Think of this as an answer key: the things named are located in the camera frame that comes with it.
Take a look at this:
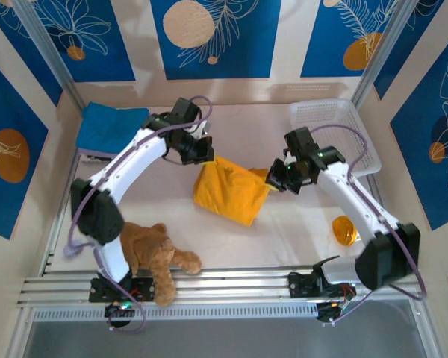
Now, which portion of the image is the yellow t-shirt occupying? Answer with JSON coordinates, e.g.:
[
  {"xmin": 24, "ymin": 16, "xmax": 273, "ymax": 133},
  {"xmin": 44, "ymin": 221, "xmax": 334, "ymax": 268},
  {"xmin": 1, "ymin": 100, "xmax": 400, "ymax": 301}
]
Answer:
[{"xmin": 193, "ymin": 155, "xmax": 272, "ymax": 227}]

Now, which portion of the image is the white table cover sheet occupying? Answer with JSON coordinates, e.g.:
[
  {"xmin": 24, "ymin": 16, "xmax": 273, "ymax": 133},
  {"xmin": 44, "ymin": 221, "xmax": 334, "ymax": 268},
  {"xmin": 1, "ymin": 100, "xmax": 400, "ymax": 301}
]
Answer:
[{"xmin": 55, "ymin": 103, "xmax": 396, "ymax": 270}]

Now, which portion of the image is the orange and white cup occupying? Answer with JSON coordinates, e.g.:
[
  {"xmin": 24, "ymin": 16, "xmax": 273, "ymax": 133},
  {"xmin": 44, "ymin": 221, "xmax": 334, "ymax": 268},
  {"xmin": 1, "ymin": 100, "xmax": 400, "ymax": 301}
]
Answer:
[{"xmin": 332, "ymin": 215, "xmax": 358, "ymax": 247}]

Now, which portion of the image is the white perforated plastic basket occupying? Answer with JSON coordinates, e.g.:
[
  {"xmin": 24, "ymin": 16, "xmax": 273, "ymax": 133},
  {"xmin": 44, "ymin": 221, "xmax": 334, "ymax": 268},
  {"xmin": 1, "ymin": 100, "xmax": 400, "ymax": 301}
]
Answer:
[{"xmin": 287, "ymin": 98, "xmax": 382, "ymax": 178}]

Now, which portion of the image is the folded blue t-shirt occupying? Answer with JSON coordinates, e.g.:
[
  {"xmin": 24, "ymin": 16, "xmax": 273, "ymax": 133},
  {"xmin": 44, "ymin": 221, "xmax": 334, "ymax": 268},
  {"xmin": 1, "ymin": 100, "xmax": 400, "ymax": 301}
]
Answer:
[{"xmin": 77, "ymin": 101, "xmax": 151, "ymax": 156}]

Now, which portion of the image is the brown plush teddy bear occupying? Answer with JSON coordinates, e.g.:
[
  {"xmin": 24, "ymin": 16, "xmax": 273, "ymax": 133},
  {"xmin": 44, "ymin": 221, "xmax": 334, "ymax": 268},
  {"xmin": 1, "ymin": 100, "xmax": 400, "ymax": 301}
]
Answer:
[{"xmin": 119, "ymin": 222, "xmax": 203, "ymax": 308}]

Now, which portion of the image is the right black controller box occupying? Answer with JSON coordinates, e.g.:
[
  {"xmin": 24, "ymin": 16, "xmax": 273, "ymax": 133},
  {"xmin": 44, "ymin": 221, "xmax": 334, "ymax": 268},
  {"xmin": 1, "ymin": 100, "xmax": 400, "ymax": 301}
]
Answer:
[{"xmin": 315, "ymin": 301, "xmax": 346, "ymax": 324}]

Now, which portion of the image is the black controller box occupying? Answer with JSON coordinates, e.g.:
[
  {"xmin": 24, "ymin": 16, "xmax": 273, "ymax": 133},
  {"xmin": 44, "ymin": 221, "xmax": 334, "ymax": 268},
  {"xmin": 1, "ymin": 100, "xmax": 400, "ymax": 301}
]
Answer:
[
  {"xmin": 104, "ymin": 301, "xmax": 137, "ymax": 329},
  {"xmin": 315, "ymin": 301, "xmax": 346, "ymax": 324}
]

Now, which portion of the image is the lavender round disc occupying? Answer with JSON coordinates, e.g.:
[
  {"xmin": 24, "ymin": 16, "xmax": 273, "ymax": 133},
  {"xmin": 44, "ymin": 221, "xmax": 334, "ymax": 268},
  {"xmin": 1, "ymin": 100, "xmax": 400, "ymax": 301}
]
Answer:
[{"xmin": 62, "ymin": 244, "xmax": 84, "ymax": 259}]

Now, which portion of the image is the left black controller box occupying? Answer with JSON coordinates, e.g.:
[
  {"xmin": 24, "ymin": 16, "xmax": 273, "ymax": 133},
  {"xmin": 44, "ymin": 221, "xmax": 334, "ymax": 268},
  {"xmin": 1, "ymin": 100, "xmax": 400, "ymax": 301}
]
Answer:
[{"xmin": 104, "ymin": 301, "xmax": 137, "ymax": 329}]

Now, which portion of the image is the left white camera mount bracket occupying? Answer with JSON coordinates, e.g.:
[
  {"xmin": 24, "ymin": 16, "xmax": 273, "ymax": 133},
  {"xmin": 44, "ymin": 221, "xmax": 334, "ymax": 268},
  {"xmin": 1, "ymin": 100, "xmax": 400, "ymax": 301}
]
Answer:
[{"xmin": 192, "ymin": 121, "xmax": 212, "ymax": 141}]

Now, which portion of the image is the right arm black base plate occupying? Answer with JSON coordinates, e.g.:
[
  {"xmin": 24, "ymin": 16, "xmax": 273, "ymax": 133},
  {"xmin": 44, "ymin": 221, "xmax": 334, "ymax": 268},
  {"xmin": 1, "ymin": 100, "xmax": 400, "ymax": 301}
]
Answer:
[{"xmin": 287, "ymin": 271, "xmax": 356, "ymax": 300}]

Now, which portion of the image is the aluminium cross rail frame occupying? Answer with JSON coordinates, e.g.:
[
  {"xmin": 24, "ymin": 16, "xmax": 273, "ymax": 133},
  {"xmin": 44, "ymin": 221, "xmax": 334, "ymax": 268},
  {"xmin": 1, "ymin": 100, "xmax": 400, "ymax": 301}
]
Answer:
[{"xmin": 16, "ymin": 265, "xmax": 429, "ymax": 307}]

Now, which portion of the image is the white slotted cable duct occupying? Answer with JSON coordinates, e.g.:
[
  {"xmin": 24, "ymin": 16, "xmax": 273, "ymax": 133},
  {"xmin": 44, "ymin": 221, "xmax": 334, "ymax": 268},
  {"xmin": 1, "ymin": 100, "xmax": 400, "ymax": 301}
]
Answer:
[{"xmin": 32, "ymin": 302, "xmax": 319, "ymax": 322}]

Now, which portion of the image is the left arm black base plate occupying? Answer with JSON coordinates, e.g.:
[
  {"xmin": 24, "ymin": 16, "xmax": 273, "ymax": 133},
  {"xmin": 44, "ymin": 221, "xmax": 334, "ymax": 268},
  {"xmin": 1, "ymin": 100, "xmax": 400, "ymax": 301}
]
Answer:
[{"xmin": 88, "ymin": 275, "xmax": 155, "ymax": 304}]

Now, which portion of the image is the aluminium corner post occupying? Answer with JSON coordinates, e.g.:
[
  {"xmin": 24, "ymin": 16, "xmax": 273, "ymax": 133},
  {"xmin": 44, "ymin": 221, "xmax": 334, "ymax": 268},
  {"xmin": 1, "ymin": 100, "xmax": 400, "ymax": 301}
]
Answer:
[
  {"xmin": 350, "ymin": 0, "xmax": 414, "ymax": 107},
  {"xmin": 13, "ymin": 0, "xmax": 86, "ymax": 111}
]

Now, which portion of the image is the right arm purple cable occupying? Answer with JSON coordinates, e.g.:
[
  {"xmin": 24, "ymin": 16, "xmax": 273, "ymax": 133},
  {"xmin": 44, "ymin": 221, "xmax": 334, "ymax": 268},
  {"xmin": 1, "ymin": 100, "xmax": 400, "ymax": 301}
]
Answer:
[{"xmin": 308, "ymin": 125, "xmax": 429, "ymax": 327}]

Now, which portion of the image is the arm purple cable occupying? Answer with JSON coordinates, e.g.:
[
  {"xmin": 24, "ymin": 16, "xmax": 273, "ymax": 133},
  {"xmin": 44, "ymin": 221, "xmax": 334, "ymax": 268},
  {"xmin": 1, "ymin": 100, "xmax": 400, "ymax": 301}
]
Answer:
[
  {"xmin": 63, "ymin": 95, "xmax": 214, "ymax": 333},
  {"xmin": 308, "ymin": 125, "xmax": 429, "ymax": 327}
]

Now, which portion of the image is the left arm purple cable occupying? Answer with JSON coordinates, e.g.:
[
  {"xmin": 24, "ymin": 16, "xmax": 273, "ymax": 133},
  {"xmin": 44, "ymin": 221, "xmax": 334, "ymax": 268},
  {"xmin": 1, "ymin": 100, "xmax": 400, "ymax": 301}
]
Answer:
[{"xmin": 63, "ymin": 95, "xmax": 214, "ymax": 333}]

